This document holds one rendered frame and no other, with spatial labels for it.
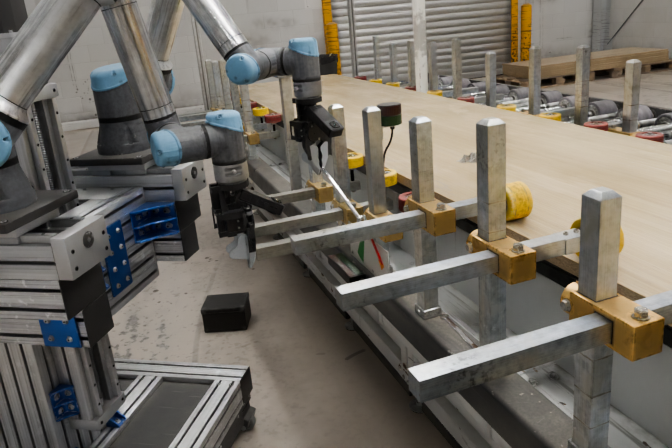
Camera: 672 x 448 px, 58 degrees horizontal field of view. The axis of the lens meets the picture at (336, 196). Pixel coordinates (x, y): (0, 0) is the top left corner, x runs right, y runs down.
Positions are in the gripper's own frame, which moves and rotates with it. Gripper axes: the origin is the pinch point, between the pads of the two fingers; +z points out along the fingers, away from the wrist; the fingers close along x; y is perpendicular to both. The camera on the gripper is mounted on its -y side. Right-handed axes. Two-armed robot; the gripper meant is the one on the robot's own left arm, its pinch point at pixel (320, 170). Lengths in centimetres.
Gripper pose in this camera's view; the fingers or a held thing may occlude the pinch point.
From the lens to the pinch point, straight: 167.3
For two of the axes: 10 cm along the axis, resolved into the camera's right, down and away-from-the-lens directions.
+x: -7.6, 2.6, -6.0
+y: -6.4, -1.8, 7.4
